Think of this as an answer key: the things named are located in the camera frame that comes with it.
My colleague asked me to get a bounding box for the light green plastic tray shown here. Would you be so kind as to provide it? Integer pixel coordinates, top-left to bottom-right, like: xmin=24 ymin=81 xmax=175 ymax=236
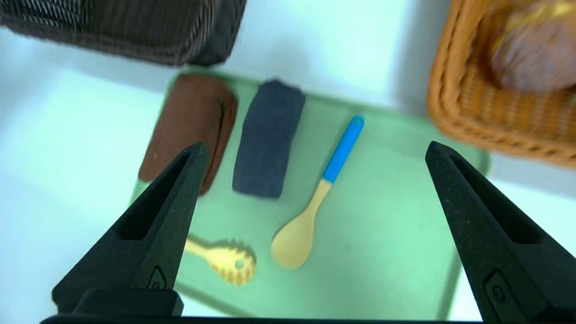
xmin=130 ymin=67 xmax=491 ymax=321

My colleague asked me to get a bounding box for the toy cream puff bread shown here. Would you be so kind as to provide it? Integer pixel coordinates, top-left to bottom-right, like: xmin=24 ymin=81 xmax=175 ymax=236
xmin=490 ymin=0 xmax=576 ymax=93

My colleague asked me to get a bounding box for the blue handled yellow spoon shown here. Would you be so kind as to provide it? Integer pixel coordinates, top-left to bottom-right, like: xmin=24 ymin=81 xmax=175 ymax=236
xmin=270 ymin=115 xmax=365 ymax=270

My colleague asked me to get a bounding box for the dark grey towel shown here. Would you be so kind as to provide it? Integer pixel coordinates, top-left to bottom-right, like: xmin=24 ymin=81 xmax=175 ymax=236
xmin=232 ymin=79 xmax=306 ymax=199

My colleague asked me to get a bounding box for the dark brown wicker basket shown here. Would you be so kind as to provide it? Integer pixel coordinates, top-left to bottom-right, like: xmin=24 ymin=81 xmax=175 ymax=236
xmin=0 ymin=0 xmax=247 ymax=67

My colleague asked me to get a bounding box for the orange wicker basket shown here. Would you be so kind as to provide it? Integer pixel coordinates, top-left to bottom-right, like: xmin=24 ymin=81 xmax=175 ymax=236
xmin=427 ymin=0 xmax=576 ymax=168

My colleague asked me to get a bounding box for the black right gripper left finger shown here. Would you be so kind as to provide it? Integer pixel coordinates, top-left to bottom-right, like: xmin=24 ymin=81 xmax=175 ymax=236
xmin=52 ymin=141 xmax=208 ymax=315

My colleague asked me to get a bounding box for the green handled pasta spoon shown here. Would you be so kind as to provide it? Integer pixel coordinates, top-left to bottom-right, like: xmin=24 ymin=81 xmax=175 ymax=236
xmin=182 ymin=236 xmax=257 ymax=287

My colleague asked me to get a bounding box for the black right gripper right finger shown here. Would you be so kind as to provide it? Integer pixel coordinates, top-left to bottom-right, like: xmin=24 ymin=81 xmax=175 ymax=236
xmin=425 ymin=141 xmax=576 ymax=322

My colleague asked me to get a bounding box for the brown towel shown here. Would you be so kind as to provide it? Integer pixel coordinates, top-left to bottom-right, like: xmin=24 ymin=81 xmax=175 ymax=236
xmin=138 ymin=73 xmax=238 ymax=196

